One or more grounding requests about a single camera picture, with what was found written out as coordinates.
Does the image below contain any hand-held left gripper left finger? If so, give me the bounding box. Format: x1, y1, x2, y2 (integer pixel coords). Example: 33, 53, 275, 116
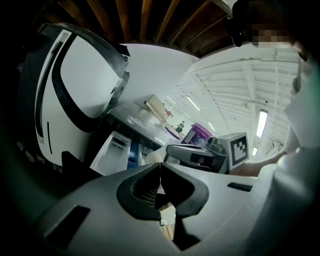
37, 162, 181, 256

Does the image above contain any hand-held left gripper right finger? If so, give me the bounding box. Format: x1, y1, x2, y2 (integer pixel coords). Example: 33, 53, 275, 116
161, 162, 270, 256

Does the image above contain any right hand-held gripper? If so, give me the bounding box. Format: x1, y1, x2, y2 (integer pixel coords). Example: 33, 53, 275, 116
166, 132, 250, 173

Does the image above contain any purple plastic tub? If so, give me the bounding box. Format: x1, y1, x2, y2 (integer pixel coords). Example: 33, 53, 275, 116
181, 123, 211, 146

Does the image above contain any white plastic spoon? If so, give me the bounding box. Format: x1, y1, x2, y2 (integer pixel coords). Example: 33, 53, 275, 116
145, 149, 167, 167

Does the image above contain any white detergent drawer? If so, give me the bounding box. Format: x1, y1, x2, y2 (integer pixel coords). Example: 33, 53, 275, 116
89, 132, 151, 176

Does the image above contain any person's right forearm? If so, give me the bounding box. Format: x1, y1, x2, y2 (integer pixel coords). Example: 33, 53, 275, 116
231, 149, 288, 178

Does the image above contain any black washing machine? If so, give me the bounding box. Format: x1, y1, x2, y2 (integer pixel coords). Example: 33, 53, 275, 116
107, 94, 186, 156

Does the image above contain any open cardboard box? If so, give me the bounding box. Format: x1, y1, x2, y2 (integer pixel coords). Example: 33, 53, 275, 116
147, 94, 168, 118

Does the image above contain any person in grey shirt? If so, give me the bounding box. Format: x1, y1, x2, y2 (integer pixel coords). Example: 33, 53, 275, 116
257, 49, 320, 256

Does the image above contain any white and black rounded appliance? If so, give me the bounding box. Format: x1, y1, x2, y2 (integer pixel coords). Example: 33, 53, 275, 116
17, 22, 131, 171

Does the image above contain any brown wooden staircase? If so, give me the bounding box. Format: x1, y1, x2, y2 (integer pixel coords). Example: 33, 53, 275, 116
57, 0, 233, 58

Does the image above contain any person's head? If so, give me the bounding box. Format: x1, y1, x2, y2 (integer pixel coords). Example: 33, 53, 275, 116
248, 0, 310, 62

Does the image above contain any black head-worn camera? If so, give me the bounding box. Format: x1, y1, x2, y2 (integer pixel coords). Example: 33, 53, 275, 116
226, 14, 245, 48

